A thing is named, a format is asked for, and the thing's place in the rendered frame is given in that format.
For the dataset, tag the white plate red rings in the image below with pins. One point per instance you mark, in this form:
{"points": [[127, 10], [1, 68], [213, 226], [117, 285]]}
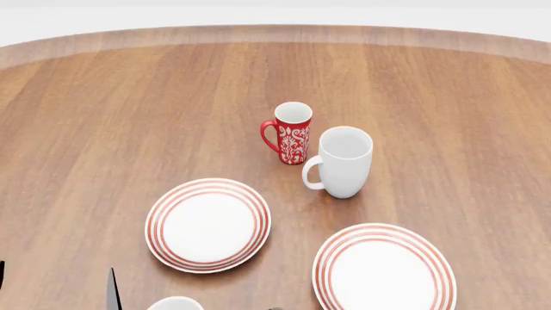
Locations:
{"points": [[384, 271], [208, 225]]}

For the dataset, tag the plain white mug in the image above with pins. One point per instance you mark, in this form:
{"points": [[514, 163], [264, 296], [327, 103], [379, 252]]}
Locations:
{"points": [[346, 168]]}

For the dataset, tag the red mug white floral pattern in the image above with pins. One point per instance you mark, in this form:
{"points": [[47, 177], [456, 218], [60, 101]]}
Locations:
{"points": [[294, 142]]}

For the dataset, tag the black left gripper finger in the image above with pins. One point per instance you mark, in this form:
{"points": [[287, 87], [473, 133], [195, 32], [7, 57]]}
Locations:
{"points": [[1, 272], [114, 295]]}

